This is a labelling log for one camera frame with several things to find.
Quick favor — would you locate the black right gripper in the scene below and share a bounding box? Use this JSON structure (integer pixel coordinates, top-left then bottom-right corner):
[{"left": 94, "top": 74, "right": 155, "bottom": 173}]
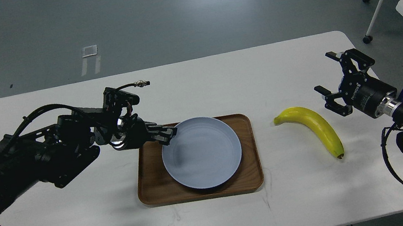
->
[{"left": 314, "top": 48, "right": 397, "bottom": 119}]

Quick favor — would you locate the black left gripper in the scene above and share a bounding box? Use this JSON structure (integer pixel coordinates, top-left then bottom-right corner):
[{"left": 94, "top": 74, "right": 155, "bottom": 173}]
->
[{"left": 110, "top": 116, "right": 177, "bottom": 151}]

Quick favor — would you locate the yellow banana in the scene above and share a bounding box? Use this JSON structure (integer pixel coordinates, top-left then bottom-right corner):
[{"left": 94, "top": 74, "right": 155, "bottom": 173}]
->
[{"left": 273, "top": 107, "right": 345, "bottom": 159}]

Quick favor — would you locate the light blue plate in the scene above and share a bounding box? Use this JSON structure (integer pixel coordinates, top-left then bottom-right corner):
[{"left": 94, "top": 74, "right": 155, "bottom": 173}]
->
[{"left": 162, "top": 117, "right": 242, "bottom": 189}]

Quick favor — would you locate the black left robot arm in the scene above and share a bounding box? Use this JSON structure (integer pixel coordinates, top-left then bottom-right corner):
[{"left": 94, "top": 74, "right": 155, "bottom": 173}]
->
[{"left": 0, "top": 80, "right": 177, "bottom": 226}]

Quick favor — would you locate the brown wooden tray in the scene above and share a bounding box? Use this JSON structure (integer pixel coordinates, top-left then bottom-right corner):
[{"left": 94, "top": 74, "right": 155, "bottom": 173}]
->
[{"left": 137, "top": 113, "right": 264, "bottom": 207}]

